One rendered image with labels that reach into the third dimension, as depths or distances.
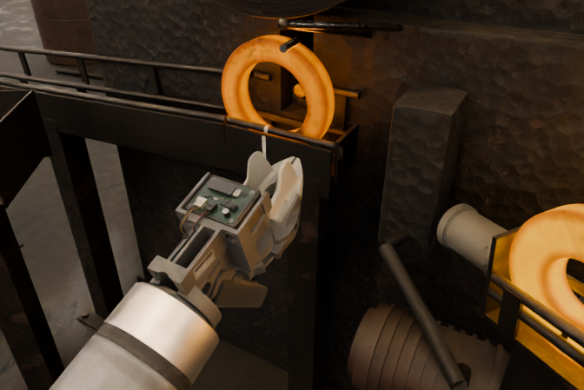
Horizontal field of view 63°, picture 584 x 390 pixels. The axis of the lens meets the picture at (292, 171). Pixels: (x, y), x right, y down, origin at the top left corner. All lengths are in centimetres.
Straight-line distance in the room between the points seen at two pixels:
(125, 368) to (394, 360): 37
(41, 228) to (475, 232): 159
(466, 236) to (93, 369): 41
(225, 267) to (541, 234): 31
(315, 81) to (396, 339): 36
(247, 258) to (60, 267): 130
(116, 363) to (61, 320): 113
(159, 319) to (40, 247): 144
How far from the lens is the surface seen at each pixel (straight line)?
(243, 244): 43
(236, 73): 76
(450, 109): 62
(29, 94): 97
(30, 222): 196
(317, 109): 70
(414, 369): 67
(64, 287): 163
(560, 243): 52
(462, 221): 61
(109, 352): 41
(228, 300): 48
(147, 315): 41
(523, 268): 56
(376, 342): 67
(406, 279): 66
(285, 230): 48
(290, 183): 51
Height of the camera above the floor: 103
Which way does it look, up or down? 31 degrees down
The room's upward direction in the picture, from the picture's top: straight up
